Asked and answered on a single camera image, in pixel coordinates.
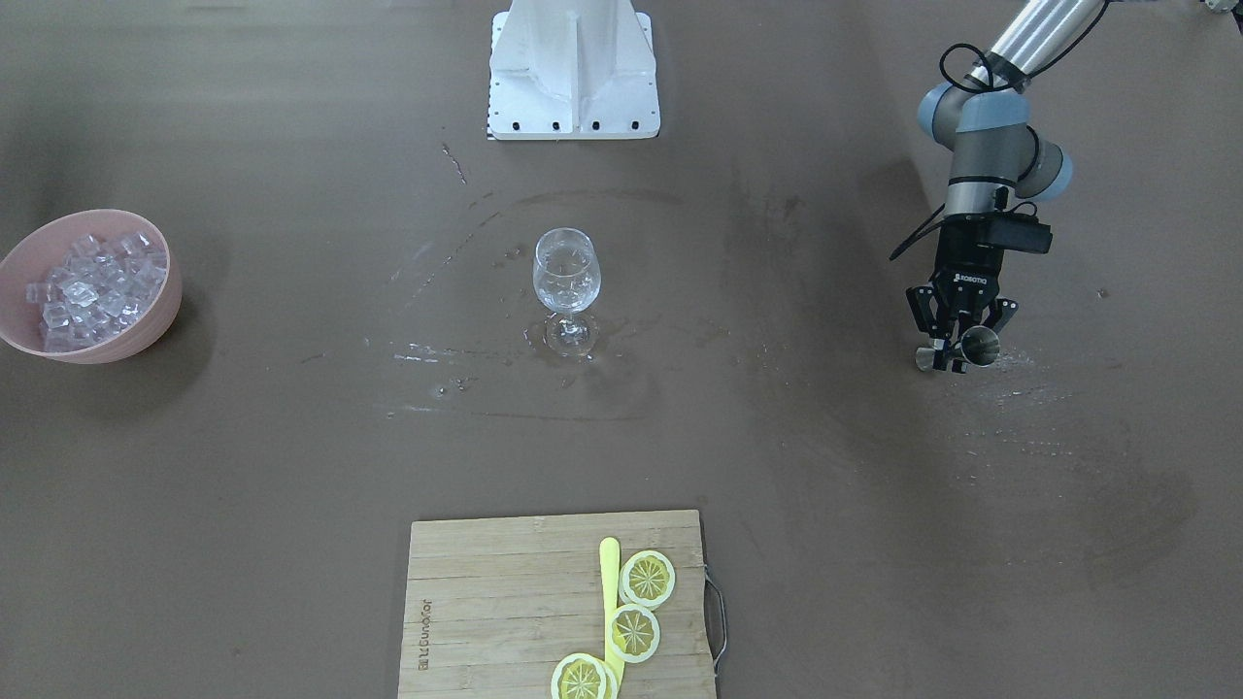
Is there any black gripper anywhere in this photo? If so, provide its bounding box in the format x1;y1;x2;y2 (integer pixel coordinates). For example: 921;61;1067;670
906;214;1021;372

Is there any steel cocktail jigger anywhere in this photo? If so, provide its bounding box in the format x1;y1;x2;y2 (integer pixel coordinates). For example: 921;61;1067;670
915;323;1001;373

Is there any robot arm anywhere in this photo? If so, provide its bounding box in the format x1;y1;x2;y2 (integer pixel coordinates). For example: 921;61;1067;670
892;1;1108;373

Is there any clear wine glass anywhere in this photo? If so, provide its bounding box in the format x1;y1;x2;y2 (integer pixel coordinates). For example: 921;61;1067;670
532;228;602;357

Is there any clear ice cubes pile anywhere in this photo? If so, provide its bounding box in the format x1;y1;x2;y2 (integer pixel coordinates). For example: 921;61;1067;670
24;230;172;353

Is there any middle lemon slice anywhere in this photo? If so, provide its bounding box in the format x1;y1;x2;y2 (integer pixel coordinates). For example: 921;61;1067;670
604;603;663;664

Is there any wooden cutting board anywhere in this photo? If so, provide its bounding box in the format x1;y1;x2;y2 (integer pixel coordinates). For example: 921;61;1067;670
398;510;718;698

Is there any brown table mat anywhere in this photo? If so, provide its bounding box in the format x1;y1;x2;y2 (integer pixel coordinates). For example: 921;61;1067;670
2;1;1241;698

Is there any pink bowl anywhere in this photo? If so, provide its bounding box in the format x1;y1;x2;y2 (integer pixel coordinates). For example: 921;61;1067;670
2;209;183;364

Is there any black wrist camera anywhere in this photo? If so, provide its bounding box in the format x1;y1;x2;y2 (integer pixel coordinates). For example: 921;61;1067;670
977;213;1053;255

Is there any lemon slice near handle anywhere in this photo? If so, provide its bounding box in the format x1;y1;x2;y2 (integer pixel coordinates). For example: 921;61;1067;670
619;549;677;611

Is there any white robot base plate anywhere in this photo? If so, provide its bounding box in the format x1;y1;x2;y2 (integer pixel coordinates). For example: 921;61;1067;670
486;1;661;141

